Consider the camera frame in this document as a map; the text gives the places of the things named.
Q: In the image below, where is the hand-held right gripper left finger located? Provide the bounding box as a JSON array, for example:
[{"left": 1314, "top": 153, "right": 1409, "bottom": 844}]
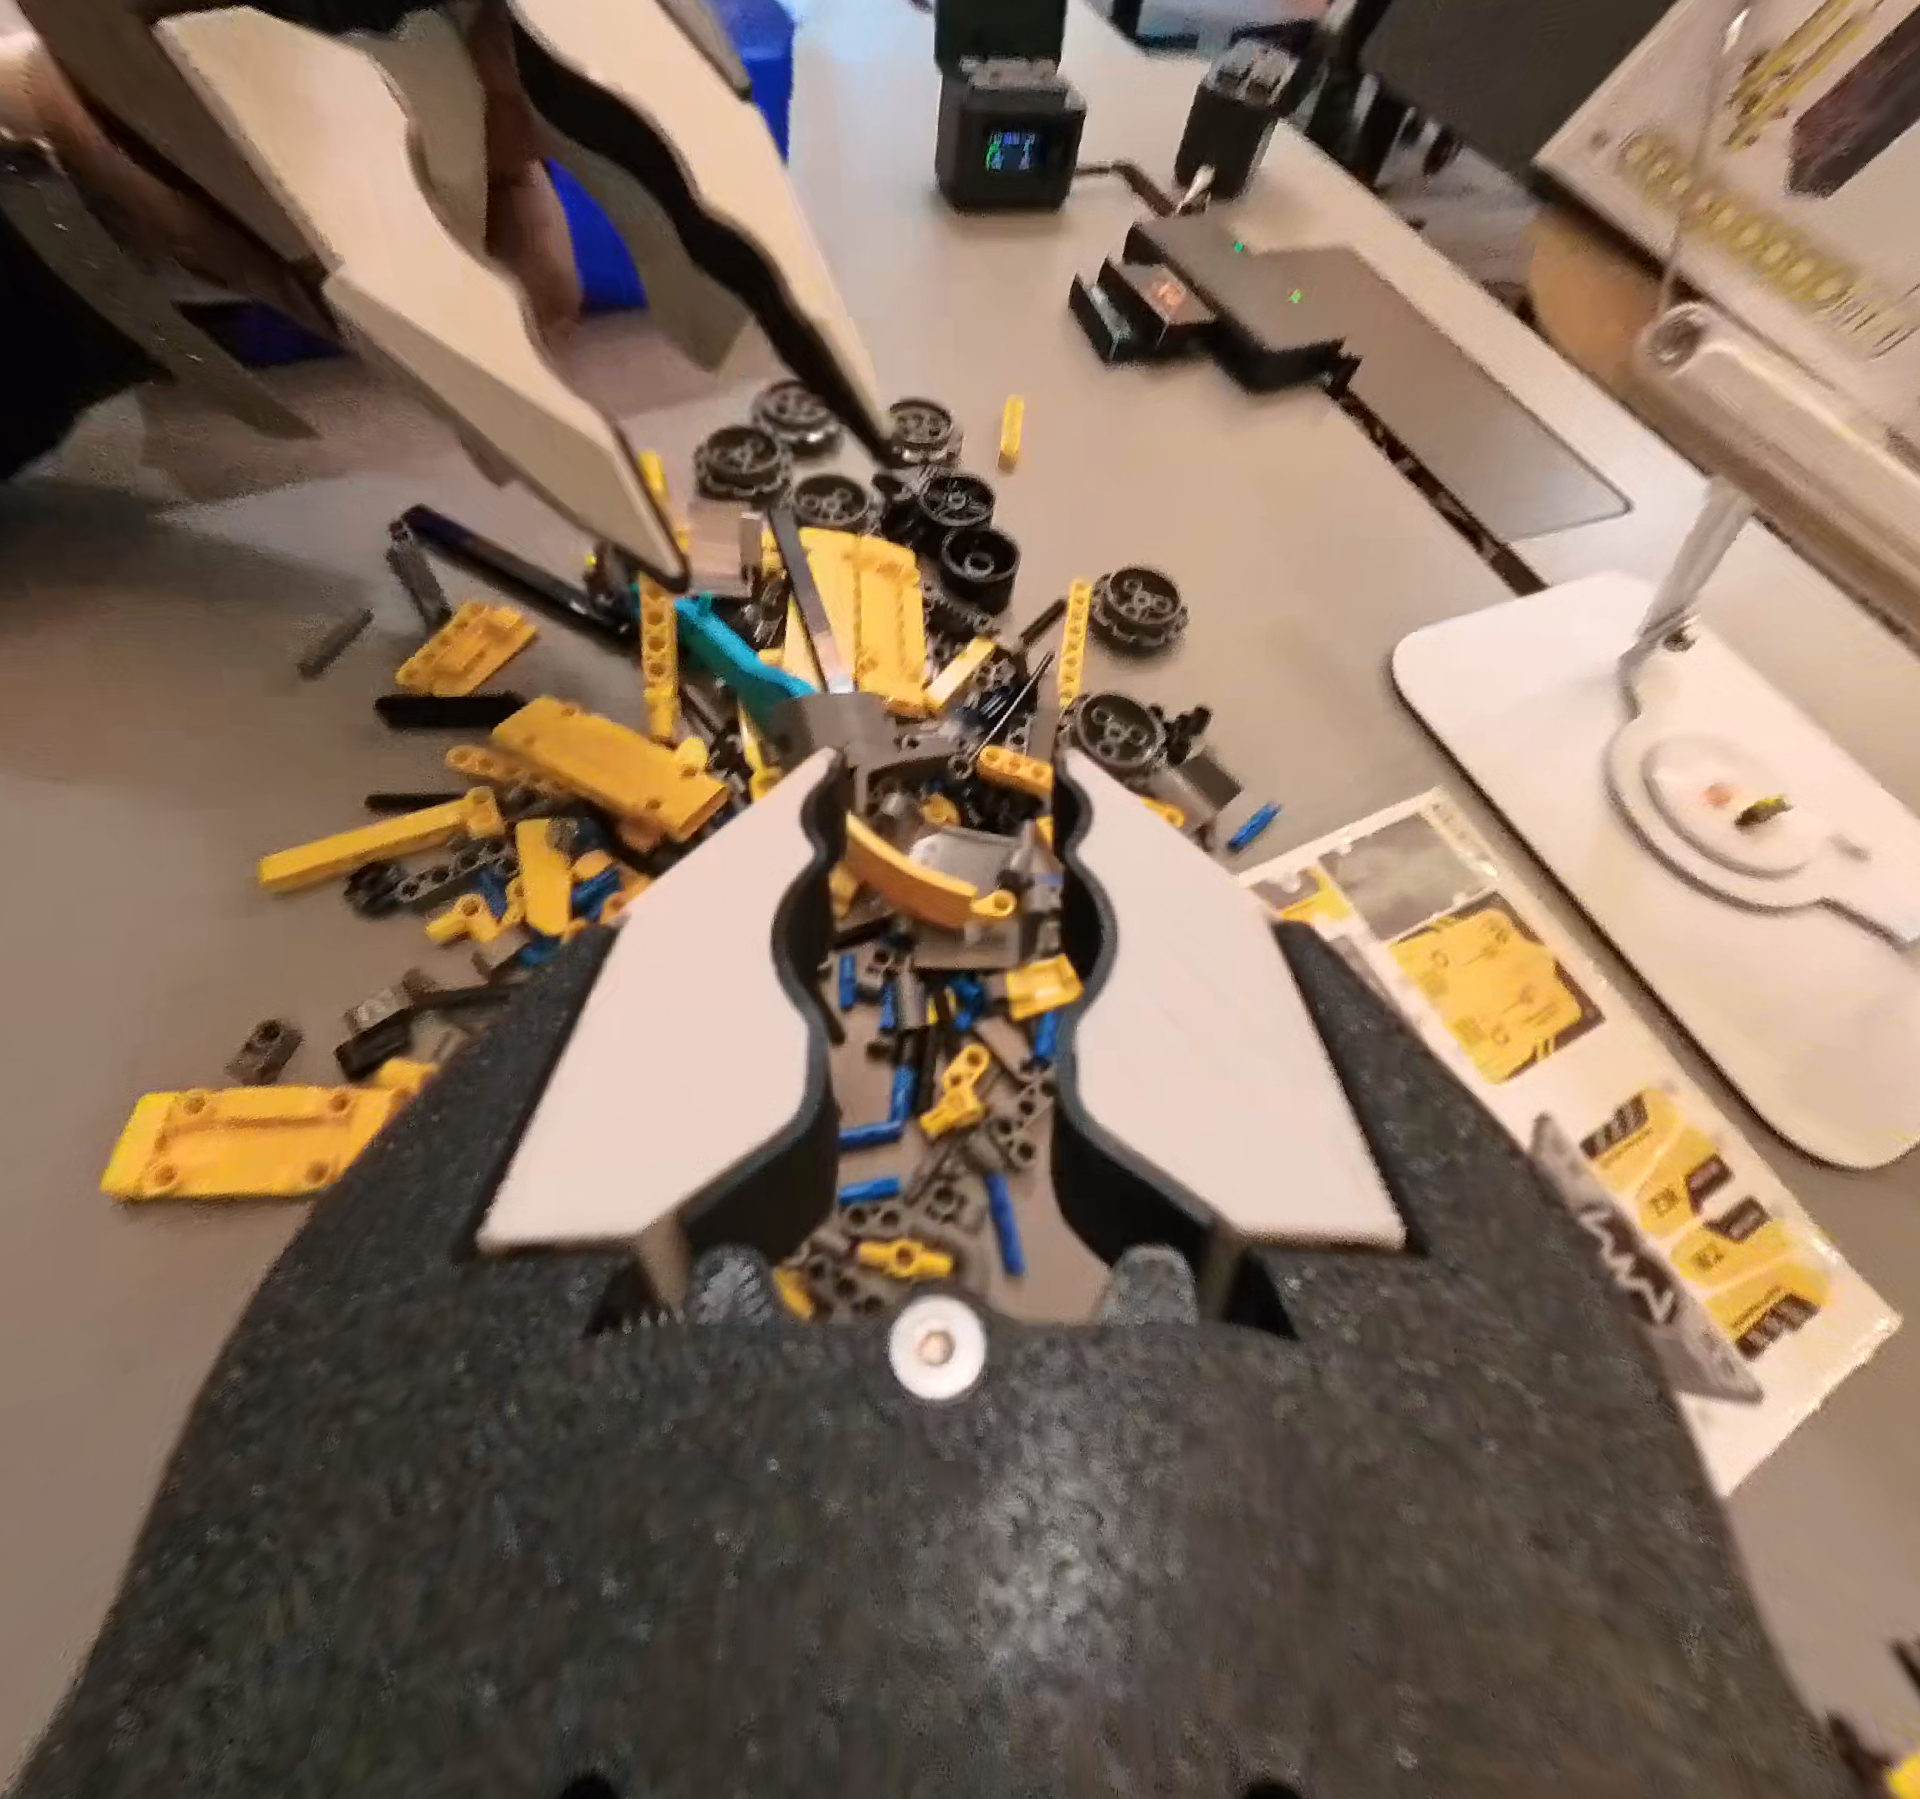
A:
[{"left": 477, "top": 747, "right": 851, "bottom": 1309}]

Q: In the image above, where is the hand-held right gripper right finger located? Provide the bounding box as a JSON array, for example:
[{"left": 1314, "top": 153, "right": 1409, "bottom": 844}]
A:
[{"left": 1049, "top": 751, "right": 1413, "bottom": 1317}]

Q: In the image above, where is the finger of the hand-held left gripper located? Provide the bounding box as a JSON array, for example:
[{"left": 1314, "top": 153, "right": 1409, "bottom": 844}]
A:
[
  {"left": 502, "top": 0, "right": 902, "bottom": 461},
  {"left": 149, "top": 3, "right": 693, "bottom": 597}
]

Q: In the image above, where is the pile of toy building parts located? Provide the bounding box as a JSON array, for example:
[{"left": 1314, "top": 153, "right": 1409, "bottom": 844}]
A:
[{"left": 225, "top": 375, "right": 1292, "bottom": 1322}]

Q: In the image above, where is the person's left forearm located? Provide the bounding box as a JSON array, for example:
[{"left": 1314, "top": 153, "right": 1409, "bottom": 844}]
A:
[{"left": 0, "top": 0, "right": 182, "bottom": 483}]

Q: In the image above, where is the person's left hand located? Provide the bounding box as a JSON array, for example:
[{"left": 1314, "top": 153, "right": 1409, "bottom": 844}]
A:
[{"left": 22, "top": 6, "right": 585, "bottom": 340}]

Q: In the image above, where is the black charger case with screen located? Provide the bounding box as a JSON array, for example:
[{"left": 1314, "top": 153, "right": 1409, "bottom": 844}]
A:
[{"left": 933, "top": 0, "right": 1091, "bottom": 213}]

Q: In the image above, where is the yellow grey sticker sheet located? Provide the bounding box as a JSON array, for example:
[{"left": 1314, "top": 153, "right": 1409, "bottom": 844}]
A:
[{"left": 1236, "top": 785, "right": 1900, "bottom": 1499}]

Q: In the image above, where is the black toy wheels group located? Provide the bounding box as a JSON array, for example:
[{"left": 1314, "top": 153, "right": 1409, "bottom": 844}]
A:
[{"left": 693, "top": 379, "right": 1195, "bottom": 766}]

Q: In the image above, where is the yellow flat panel piece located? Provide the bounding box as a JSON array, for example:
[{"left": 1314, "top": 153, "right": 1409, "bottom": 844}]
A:
[{"left": 102, "top": 1079, "right": 420, "bottom": 1206}]

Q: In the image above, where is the teal brick separator tool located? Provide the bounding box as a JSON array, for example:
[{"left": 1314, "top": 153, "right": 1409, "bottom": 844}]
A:
[{"left": 672, "top": 590, "right": 818, "bottom": 721}]

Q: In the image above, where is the white book stand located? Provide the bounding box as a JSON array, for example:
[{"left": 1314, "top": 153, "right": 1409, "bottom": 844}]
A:
[{"left": 1393, "top": 164, "right": 1920, "bottom": 1173}]

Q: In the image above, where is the black charging device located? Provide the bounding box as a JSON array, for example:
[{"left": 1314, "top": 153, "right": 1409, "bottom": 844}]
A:
[{"left": 1173, "top": 35, "right": 1305, "bottom": 204}]

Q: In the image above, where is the black dock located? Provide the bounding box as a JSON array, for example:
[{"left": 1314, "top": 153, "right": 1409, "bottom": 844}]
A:
[{"left": 1069, "top": 217, "right": 1358, "bottom": 399}]

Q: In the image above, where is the dark table hatch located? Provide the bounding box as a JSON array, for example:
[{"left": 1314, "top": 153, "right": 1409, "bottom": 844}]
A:
[{"left": 1305, "top": 246, "right": 1634, "bottom": 545}]

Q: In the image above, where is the black monitor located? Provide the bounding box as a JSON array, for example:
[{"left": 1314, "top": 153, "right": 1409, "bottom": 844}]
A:
[{"left": 1357, "top": 0, "right": 1793, "bottom": 182}]

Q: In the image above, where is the instruction booklet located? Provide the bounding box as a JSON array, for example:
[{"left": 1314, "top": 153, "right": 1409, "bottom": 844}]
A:
[{"left": 1537, "top": 0, "right": 1920, "bottom": 368}]

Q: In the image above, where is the black perforated strap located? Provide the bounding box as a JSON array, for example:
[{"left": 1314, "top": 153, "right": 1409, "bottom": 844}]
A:
[{"left": 0, "top": 157, "right": 319, "bottom": 439}]

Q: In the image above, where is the black cable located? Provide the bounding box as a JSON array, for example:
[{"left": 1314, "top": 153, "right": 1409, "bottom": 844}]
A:
[{"left": 1069, "top": 162, "right": 1200, "bottom": 219}]

